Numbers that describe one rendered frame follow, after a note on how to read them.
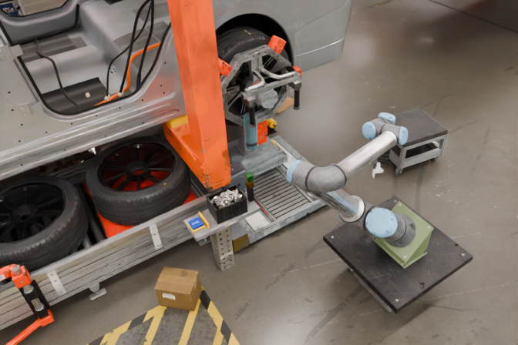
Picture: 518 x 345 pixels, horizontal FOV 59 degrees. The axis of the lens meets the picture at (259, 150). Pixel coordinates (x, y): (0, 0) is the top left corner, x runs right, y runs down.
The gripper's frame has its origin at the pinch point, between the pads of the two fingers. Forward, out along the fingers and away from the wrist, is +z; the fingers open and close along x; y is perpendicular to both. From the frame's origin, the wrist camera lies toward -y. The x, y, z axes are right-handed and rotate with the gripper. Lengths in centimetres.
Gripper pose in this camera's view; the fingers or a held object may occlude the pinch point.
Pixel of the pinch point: (372, 172)
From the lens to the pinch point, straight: 277.4
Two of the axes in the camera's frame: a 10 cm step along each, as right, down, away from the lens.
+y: 9.6, 1.6, -2.2
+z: -0.5, 8.9, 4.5
